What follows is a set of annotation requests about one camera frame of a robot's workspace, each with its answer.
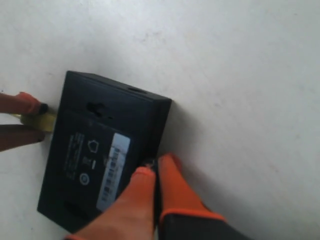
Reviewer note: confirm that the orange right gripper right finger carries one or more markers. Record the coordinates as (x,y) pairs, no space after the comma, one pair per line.
(183,214)

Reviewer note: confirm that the small black box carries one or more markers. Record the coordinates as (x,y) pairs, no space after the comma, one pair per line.
(103,131)

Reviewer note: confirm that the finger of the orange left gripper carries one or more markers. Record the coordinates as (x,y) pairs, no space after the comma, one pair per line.
(16,135)
(22,104)

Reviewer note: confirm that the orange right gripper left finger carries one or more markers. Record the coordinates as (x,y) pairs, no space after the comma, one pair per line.
(130,217)

